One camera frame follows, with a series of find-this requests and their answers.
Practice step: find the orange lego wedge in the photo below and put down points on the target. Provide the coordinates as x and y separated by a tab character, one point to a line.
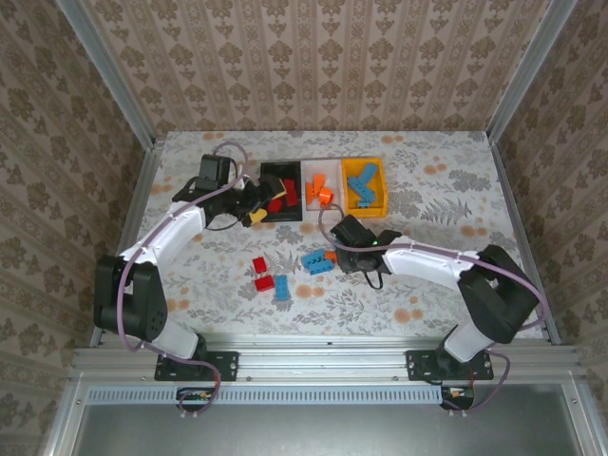
312	191

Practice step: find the white plastic bin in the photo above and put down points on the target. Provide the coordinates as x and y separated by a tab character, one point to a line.
328	168

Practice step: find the long blue lego beam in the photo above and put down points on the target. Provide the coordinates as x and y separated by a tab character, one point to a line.
361	187

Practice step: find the long red lego brick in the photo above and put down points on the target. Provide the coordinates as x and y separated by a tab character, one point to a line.
290	192
259	265

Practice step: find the black plastic bin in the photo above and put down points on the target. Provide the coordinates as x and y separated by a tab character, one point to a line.
280	168

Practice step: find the yellow plastic bin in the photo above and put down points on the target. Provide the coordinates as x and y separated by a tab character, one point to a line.
380	199

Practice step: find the aluminium cross rail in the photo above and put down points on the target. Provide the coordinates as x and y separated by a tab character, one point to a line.
323	361

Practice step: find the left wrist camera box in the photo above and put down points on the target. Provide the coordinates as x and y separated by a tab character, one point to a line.
240	184

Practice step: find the grey metal panel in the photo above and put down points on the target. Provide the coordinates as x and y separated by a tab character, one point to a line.
332	427

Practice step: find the floral table cover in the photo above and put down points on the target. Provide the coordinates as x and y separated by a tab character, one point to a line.
228	313

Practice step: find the blue lego brick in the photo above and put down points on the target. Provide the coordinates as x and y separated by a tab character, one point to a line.
320	268
369	172
366	203
281	288
312	259

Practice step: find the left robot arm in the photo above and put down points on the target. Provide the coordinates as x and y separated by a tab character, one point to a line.
128	299

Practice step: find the aluminium frame post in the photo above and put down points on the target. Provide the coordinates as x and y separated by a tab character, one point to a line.
528	71
113	76

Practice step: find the aluminium side rail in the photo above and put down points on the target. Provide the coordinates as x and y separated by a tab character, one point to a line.
508	190
144	190

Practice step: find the aluminium panel frame bar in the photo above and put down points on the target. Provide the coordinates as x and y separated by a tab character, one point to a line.
64	413
586	418

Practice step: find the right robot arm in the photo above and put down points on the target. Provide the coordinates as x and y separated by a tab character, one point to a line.
499	294

